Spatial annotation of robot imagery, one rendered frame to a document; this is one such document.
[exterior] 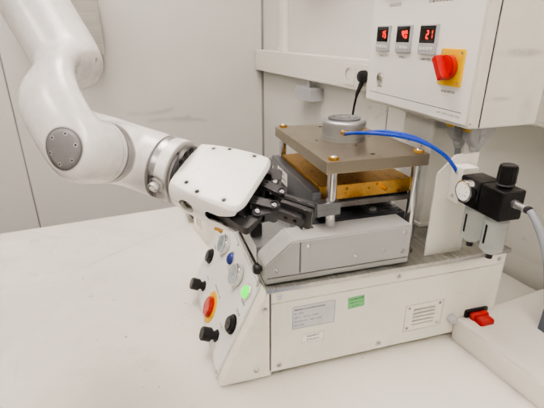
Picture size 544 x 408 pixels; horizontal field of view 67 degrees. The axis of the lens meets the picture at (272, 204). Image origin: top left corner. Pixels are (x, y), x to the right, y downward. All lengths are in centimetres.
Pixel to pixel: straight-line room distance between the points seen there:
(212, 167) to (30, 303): 65
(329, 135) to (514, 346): 48
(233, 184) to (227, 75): 181
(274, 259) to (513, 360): 43
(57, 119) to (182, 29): 173
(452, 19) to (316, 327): 53
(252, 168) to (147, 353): 45
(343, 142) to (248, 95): 161
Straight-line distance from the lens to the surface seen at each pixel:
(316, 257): 65
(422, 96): 80
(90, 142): 49
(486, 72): 71
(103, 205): 231
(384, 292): 74
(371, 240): 68
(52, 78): 53
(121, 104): 218
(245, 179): 49
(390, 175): 75
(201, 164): 51
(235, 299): 74
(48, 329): 96
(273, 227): 74
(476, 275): 85
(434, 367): 82
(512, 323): 91
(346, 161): 64
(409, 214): 74
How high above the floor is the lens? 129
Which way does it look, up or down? 22 degrees down
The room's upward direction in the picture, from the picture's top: straight up
